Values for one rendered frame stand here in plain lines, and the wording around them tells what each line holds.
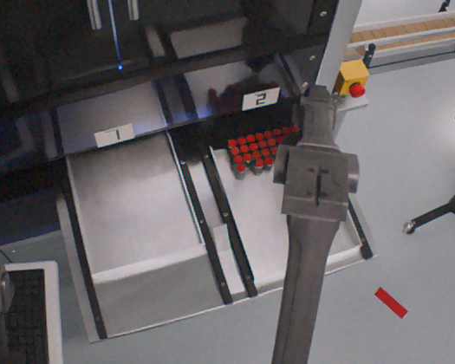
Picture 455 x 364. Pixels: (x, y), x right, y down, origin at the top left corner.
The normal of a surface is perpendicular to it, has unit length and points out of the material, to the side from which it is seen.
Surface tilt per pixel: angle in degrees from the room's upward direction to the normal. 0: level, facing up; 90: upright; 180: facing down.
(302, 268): 42
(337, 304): 0
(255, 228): 0
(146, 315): 0
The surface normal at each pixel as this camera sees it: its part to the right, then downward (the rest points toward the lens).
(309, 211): -0.15, 0.24
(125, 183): 0.05, -0.44
